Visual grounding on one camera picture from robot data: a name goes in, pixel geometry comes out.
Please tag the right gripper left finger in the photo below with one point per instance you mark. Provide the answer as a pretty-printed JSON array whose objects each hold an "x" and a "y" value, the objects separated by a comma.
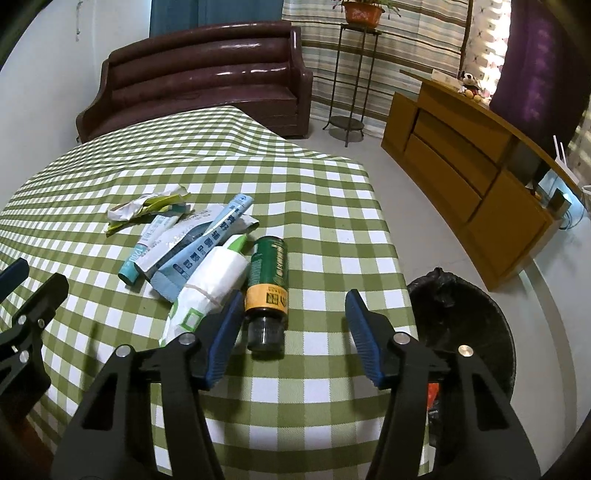
[{"x": 191, "y": 363}]

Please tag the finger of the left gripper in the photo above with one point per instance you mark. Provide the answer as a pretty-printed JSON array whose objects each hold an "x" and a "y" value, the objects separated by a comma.
[
  {"x": 29, "y": 322},
  {"x": 12, "y": 277}
]

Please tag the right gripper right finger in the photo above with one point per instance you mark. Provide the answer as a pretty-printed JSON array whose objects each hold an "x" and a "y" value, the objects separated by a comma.
[{"x": 398, "y": 362}]

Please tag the light blue toothpaste tube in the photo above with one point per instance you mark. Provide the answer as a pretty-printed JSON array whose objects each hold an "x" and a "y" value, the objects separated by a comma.
[{"x": 169, "y": 279}]

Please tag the teal white tube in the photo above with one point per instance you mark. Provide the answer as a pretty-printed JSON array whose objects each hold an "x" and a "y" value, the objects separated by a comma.
[{"x": 128, "y": 273}]

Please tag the white green plastic pouch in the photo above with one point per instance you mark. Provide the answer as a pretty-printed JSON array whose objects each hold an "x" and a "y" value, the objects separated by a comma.
[{"x": 222, "y": 271}]

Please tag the green spray bottle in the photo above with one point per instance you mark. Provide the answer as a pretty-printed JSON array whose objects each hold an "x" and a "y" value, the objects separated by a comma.
[{"x": 266, "y": 298}]

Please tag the green white wrapper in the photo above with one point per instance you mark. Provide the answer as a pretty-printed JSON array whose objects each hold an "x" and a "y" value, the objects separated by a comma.
[{"x": 145, "y": 208}]

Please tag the white grey tube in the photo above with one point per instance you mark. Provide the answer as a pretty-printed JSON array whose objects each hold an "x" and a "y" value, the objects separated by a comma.
[{"x": 186, "y": 230}]

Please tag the orange trash in bin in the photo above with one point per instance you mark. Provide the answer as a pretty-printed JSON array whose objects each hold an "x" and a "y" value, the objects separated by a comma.
[{"x": 433, "y": 393}]

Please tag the black trash bin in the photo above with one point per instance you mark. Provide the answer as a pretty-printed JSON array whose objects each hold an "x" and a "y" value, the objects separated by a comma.
[{"x": 450, "y": 312}]

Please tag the green checkered tablecloth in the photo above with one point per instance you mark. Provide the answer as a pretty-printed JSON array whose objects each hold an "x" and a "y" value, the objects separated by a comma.
[{"x": 309, "y": 414}]

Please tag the wooden TV cabinet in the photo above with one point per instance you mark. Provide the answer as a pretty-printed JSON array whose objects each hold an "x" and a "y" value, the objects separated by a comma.
[{"x": 489, "y": 181}]

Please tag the small dark box on cabinet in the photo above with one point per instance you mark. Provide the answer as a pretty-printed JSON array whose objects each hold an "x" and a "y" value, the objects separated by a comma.
[{"x": 559, "y": 204}]

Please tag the white wifi router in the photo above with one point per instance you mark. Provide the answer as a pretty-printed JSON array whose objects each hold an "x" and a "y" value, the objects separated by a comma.
[{"x": 561, "y": 160}]

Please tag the Mickey Mouse plush toy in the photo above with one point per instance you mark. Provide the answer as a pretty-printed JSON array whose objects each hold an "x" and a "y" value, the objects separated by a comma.
[{"x": 471, "y": 89}]

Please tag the white flat box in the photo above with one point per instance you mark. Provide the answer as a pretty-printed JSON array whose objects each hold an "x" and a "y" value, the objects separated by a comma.
[{"x": 446, "y": 80}]

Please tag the striped curtain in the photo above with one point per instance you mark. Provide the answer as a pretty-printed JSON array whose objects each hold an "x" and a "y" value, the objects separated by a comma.
[{"x": 350, "y": 67}]

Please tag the blue curtain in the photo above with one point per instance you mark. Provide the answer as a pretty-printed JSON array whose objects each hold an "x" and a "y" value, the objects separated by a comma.
[{"x": 168, "y": 16}]

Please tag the dark red leather sofa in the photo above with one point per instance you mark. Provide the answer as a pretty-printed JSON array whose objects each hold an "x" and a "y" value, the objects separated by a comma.
[{"x": 258, "y": 67}]

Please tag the dark purple curtain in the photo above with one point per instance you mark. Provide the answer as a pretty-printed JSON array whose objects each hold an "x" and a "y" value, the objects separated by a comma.
[{"x": 544, "y": 86}]

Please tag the patterned beige curtain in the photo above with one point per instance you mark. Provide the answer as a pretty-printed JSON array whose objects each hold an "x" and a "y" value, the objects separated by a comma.
[{"x": 486, "y": 45}]

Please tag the potted plant terracotta pot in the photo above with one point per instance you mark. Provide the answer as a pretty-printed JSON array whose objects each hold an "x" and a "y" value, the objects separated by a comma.
[{"x": 366, "y": 13}]

